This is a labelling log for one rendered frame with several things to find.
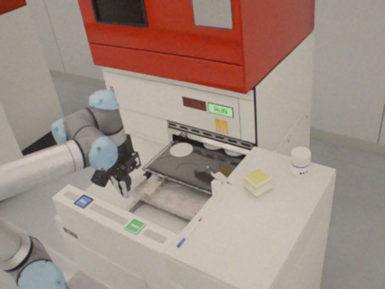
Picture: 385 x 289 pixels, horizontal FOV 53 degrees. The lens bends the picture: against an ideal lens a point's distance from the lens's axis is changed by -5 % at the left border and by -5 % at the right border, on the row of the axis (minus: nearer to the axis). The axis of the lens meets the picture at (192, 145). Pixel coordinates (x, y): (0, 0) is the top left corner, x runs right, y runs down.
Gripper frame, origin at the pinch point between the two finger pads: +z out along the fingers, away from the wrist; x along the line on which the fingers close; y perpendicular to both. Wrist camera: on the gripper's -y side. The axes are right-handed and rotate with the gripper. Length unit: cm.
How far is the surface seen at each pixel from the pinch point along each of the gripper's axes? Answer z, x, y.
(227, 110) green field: 0, -4, 58
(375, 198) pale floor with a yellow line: 111, -56, 156
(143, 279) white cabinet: 38.0, -1.4, -4.0
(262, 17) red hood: -36, -15, 69
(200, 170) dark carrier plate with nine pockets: 20.6, 1.0, 41.9
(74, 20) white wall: 32, 271, 207
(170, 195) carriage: 22.6, 4.9, 25.7
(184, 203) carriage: 22.6, -2.8, 24.7
